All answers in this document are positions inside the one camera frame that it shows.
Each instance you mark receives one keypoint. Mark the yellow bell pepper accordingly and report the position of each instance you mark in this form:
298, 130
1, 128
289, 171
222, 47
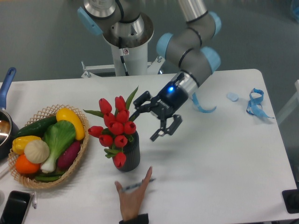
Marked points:
20, 143

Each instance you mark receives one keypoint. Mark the black device at edge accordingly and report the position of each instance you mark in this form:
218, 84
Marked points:
291, 200

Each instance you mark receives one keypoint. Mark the blue tangled ribbon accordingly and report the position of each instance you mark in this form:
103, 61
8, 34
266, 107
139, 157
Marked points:
254, 107

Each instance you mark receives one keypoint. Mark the small clear pen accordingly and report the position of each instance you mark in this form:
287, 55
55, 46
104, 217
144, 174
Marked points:
34, 200

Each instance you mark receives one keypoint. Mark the blue handled saucepan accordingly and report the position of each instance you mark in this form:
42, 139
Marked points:
8, 129

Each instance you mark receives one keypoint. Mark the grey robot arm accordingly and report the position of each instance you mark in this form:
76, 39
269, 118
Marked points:
196, 62

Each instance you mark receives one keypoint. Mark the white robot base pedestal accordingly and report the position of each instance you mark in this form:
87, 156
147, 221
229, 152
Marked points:
129, 45

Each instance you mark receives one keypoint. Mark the dark pen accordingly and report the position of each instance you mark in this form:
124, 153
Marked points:
131, 187

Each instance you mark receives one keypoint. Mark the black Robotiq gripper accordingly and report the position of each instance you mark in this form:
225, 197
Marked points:
163, 105

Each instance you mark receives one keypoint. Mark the orange fruit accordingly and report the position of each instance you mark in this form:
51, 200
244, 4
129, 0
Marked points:
24, 166

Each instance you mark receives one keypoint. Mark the green cucumber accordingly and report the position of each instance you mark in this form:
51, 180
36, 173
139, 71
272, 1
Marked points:
37, 128

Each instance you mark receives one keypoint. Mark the purple sweet potato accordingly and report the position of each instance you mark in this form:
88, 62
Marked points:
69, 156

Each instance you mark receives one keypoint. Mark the yellow squash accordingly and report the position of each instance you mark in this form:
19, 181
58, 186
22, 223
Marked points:
69, 115

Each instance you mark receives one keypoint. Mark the black sleeve forearm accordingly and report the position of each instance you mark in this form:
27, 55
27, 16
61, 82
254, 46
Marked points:
140, 219

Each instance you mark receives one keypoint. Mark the dark grey ribbed vase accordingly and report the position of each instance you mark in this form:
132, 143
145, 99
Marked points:
132, 153

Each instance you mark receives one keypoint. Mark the human hand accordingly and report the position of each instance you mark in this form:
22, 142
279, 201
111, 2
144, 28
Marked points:
130, 203

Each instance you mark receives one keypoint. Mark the black smartphone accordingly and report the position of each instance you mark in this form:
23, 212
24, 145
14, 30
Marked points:
16, 207

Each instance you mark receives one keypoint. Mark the red tulip bouquet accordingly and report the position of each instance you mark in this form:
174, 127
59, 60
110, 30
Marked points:
118, 130

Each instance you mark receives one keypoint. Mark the blue curved tape strip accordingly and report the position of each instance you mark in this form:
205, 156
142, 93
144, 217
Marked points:
199, 107

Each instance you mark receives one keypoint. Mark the green bok choy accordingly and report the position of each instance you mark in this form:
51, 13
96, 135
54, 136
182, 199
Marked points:
58, 137

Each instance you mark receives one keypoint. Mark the small pale blue cap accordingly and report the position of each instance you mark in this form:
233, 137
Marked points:
232, 96

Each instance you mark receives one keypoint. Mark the green pea pods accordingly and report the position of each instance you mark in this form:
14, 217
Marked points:
48, 177

